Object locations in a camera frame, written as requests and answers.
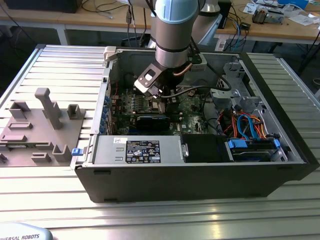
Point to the black RAM slot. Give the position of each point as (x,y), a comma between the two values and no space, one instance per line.
(150,112)

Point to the black upright stand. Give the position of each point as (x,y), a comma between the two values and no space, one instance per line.
(225,12)

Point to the grey plastic parts rack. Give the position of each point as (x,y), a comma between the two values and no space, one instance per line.
(37,140)

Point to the blue plastic case latch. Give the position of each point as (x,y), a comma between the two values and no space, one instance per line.
(76,152)

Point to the blue cardboard box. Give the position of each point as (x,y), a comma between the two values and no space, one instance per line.
(295,3)

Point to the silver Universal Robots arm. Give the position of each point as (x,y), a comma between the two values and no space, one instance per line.
(172,32)

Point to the wooden desk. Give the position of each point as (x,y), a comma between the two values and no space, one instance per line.
(275,32)
(75,18)

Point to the grey power supply unit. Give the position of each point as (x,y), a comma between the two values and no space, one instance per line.
(110,150)

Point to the hard disk in blue carrier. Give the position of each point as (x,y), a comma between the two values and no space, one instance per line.
(237,144)
(276,144)

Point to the small black adapter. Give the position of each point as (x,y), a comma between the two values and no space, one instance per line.
(245,26)

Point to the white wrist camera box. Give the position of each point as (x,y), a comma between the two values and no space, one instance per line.
(146,82)

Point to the black computer box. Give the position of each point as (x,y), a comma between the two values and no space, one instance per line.
(37,6)

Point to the small electronic device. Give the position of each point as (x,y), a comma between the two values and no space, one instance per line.
(260,17)

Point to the metal drive cage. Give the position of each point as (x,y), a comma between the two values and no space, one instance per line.
(232,71)

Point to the round coin cell battery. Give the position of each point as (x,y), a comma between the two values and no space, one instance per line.
(192,93)

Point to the black graphics card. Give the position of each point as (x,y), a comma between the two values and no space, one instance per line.
(152,123)

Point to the CPU socket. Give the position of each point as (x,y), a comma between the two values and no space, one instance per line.
(150,103)

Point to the pale blue teach pendant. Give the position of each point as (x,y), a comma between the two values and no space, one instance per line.
(22,233)

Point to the silver metal bracket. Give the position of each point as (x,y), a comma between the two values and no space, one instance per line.
(222,96)

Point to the black plastic shroud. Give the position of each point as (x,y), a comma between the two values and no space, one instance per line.
(202,147)

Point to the black PC case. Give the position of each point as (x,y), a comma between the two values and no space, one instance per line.
(175,185)

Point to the green motherboard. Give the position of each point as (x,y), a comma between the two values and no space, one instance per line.
(192,120)

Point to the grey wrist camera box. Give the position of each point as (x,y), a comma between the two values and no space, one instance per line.
(200,65)

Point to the white paper sheets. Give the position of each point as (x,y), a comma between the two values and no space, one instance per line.
(305,18)

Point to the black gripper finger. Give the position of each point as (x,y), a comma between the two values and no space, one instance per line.
(173,106)

